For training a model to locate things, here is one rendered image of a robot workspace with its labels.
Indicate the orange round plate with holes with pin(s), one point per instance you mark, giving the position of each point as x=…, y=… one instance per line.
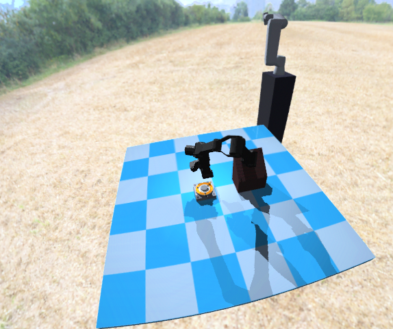
x=208, y=191

